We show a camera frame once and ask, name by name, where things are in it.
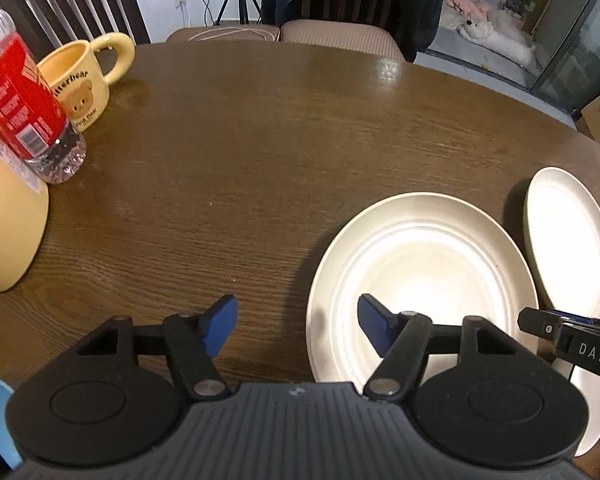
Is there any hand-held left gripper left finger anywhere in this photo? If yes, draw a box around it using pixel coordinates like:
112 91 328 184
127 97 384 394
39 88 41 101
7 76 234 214
77 295 239 402

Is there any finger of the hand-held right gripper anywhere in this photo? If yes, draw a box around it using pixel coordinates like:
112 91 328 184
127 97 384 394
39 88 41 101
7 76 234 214
517 307 562 341

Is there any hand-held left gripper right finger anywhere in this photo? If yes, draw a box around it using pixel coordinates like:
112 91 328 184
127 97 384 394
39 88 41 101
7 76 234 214
357 294 523 403

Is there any cream plate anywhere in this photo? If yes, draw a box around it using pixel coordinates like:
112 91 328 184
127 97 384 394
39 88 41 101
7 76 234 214
305 191 541 386
522 166 600 322

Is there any cardboard box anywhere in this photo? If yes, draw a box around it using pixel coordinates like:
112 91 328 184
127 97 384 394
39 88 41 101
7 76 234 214
577 77 600 156

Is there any yellow thermos jug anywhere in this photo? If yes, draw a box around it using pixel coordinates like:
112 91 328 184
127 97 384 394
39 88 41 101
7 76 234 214
0 135 49 293

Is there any glass sliding door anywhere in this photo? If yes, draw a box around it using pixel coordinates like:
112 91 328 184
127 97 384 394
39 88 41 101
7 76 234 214
425 0 600 121

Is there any yellow bear mug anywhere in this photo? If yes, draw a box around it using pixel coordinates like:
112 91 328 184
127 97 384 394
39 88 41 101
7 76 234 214
36 32 137 132

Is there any white plush toy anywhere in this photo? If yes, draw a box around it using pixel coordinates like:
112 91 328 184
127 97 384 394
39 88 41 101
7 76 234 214
455 17 537 67

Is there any brown seat cushion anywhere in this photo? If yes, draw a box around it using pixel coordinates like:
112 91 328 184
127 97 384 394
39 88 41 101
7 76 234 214
280 19 407 63
165 24 281 44

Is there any red drink bottle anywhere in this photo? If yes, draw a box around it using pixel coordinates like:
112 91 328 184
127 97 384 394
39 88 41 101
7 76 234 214
0 0 87 186

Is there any pink blanket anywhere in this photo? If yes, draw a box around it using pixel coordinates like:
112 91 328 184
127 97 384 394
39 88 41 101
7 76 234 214
442 0 496 28

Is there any dark wooden slatted chair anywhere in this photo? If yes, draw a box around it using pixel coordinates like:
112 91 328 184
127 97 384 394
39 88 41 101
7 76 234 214
0 0 151 63

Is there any white charging cable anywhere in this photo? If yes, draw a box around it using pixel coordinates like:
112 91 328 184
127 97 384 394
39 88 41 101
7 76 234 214
187 25 276 42

